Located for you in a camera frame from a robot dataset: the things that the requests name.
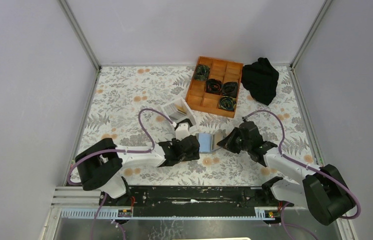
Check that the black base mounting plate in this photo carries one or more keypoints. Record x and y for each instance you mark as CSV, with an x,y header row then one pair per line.
x,y
151,195

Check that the white plastic card tray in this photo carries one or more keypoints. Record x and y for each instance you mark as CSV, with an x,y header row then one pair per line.
x,y
190,118

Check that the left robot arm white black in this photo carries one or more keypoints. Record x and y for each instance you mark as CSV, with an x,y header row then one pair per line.
x,y
100,167

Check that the floral table mat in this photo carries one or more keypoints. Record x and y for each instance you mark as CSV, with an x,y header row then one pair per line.
x,y
125,108

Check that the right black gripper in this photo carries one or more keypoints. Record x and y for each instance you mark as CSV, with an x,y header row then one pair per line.
x,y
228,144

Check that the grey leather card holder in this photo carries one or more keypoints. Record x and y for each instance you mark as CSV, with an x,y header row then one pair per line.
x,y
209,141

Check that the rolled dark sock bottom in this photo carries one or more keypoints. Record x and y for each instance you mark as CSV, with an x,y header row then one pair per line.
x,y
227,103

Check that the orange wooden compartment box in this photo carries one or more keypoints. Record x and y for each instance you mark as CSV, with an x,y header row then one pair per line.
x,y
223,70

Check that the rolled dark sock middle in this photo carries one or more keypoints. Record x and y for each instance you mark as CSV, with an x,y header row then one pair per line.
x,y
213,86

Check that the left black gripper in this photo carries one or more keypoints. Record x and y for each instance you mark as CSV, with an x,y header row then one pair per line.
x,y
194,156

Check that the white slotted cable duct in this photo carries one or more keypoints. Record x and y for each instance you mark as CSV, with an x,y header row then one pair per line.
x,y
135,214

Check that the black cloth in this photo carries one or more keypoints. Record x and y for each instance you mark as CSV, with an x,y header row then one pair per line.
x,y
261,80

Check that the rolled dark sock top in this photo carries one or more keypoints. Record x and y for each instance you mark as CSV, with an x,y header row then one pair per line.
x,y
201,73

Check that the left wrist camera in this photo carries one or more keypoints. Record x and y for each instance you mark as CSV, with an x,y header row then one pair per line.
x,y
182,131

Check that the rolled dark sock right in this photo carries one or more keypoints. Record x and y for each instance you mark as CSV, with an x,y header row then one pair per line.
x,y
230,89

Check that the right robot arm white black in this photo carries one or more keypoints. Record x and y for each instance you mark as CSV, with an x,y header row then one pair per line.
x,y
321,190

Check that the rolled dark sock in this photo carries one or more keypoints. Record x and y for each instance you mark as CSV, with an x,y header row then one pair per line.
x,y
230,89
213,86
201,73
227,103

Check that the stack of cards in tray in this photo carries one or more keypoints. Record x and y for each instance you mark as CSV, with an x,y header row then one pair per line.
x,y
175,111

